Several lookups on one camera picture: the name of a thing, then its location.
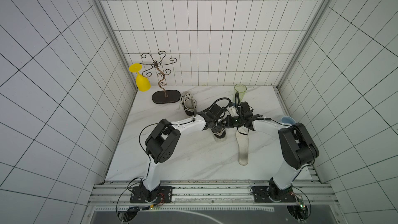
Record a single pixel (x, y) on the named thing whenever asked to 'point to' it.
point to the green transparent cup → (241, 88)
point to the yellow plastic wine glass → (142, 82)
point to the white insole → (241, 135)
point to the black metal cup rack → (159, 97)
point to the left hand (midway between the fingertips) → (213, 125)
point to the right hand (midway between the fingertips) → (223, 118)
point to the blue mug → (287, 120)
